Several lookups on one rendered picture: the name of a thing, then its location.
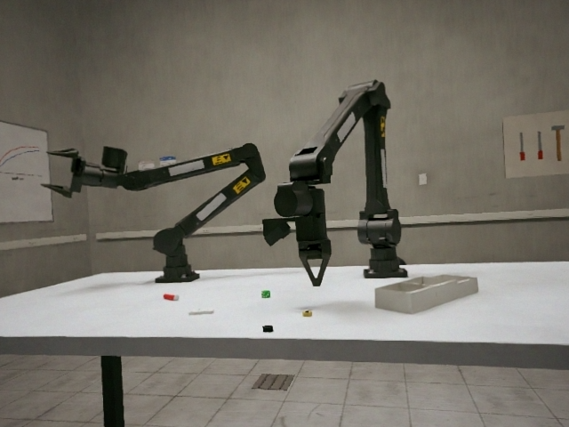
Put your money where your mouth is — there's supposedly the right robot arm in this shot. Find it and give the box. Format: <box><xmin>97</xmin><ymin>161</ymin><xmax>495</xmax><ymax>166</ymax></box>
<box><xmin>99</xmin><ymin>143</ymin><xmax>266</xmax><ymax>284</ymax></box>

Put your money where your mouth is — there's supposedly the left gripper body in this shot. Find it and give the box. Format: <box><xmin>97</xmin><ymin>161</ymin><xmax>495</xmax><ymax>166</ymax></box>
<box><xmin>298</xmin><ymin>213</ymin><xmax>332</xmax><ymax>254</ymax></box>

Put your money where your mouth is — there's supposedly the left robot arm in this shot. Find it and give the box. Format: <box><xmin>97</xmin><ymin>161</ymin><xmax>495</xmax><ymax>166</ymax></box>
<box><xmin>262</xmin><ymin>79</ymin><xmax>408</xmax><ymax>278</ymax></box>

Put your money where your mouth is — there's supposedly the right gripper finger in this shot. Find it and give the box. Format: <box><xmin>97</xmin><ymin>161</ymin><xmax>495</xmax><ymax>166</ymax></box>
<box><xmin>41</xmin><ymin>183</ymin><xmax>70</xmax><ymax>197</ymax></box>
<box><xmin>46</xmin><ymin>148</ymin><xmax>77</xmax><ymax>159</ymax></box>

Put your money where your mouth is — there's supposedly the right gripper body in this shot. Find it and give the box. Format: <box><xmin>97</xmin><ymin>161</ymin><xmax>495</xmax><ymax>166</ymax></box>
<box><xmin>68</xmin><ymin>149</ymin><xmax>103</xmax><ymax>198</ymax></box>

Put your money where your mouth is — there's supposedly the white three-compartment bin rack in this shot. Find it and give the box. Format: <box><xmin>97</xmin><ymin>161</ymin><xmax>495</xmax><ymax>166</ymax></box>
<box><xmin>374</xmin><ymin>274</ymin><xmax>478</xmax><ymax>315</ymax></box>

